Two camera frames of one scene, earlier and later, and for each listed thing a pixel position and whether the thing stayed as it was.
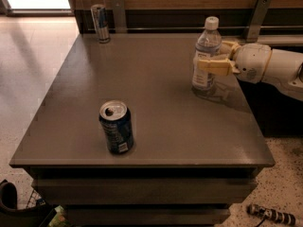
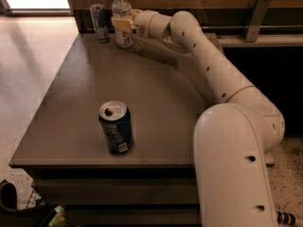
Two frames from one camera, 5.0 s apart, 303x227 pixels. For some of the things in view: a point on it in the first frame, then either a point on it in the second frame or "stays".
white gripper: [253, 62] → [142, 23]
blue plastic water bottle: [207, 46] → [122, 8]
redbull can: [99, 17] stays
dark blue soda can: [116, 121] stays
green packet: [59, 218] stays
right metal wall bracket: [260, 8] stays
